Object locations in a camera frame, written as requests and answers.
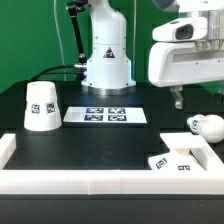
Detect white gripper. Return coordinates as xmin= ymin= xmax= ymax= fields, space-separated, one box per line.
xmin=148 ymin=42 xmax=224 ymax=109

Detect white lamp bulb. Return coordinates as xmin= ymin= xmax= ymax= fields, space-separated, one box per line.
xmin=187 ymin=114 xmax=224 ymax=143

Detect white lamp base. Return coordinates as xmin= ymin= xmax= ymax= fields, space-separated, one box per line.
xmin=148 ymin=132 xmax=204 ymax=173

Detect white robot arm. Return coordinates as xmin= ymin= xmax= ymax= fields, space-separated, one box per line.
xmin=82 ymin=0 xmax=224 ymax=109

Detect white lamp shade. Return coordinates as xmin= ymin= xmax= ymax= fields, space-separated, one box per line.
xmin=24 ymin=81 xmax=62 ymax=131

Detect white marker tag sheet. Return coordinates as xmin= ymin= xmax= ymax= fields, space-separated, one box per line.
xmin=63 ymin=107 xmax=147 ymax=124

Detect white U-shaped fence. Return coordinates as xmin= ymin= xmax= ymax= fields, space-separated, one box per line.
xmin=0 ymin=134 xmax=224 ymax=195

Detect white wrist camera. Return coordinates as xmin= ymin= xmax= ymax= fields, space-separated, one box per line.
xmin=152 ymin=17 xmax=208 ymax=42

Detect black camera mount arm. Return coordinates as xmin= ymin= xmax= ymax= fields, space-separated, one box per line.
xmin=66 ymin=0 xmax=88 ymax=69

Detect black cable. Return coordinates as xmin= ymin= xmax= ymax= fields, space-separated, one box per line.
xmin=30 ymin=64 xmax=88 ymax=84

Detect white thin cable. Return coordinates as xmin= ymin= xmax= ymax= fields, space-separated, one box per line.
xmin=53 ymin=0 xmax=68 ymax=82

